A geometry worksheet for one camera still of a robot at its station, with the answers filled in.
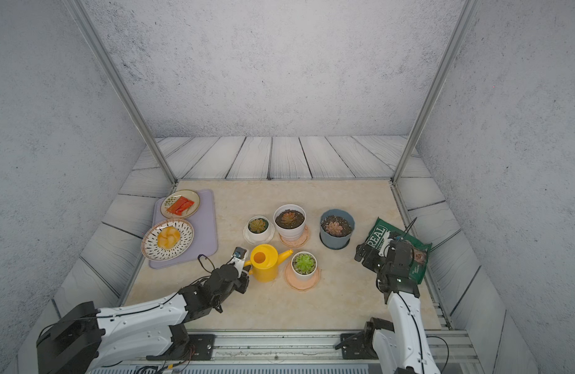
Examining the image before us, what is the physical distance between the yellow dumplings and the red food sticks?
0.36 ft

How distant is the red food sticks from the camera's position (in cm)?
109

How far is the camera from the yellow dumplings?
3.16 feet

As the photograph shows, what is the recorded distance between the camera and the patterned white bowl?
948mm
